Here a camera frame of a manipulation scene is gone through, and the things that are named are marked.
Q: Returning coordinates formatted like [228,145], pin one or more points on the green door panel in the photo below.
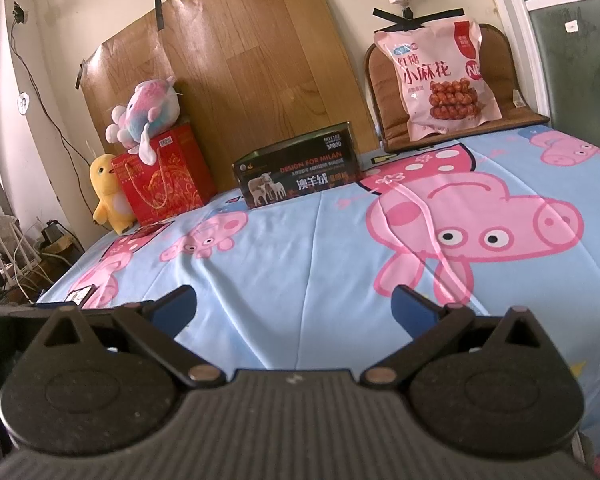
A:
[580,35]

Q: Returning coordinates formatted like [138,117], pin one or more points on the blue pig print bed sheet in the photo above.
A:
[305,260]

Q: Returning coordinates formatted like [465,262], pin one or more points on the yellow plush chick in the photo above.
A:
[107,185]

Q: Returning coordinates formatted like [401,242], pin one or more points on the small dark card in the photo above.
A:
[82,294]

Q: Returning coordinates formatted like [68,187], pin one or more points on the pink blue plush toy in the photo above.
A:
[147,105]

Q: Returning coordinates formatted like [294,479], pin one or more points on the black tape strip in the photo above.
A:
[437,13]
[81,72]
[159,10]

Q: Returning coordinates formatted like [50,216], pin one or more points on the black charger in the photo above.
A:
[55,232]

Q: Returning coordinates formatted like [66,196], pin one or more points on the red gift bag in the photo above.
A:
[165,180]

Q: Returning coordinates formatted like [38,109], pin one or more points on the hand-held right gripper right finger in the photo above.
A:
[412,310]

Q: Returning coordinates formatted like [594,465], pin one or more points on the dark sheep print box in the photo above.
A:
[300,170]

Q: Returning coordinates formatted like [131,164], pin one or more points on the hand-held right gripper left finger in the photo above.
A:
[177,307]

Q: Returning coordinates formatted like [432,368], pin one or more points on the wooden board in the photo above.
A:
[260,60]

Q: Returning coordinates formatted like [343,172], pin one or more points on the white door frame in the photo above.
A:
[525,35]

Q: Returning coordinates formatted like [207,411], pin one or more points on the brown seat cushion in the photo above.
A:
[510,80]

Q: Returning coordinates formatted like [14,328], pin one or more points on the red flat packet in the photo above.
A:
[150,230]

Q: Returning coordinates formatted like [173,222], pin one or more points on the pink snack bag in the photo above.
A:
[445,75]

